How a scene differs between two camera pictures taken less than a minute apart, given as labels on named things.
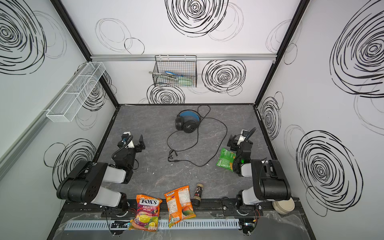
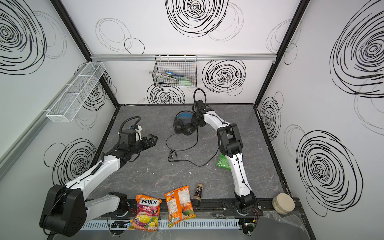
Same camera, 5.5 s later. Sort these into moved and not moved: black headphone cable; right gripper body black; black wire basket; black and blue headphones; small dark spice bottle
Moved: right gripper body black
Not moved: black wire basket; black headphone cable; small dark spice bottle; black and blue headphones
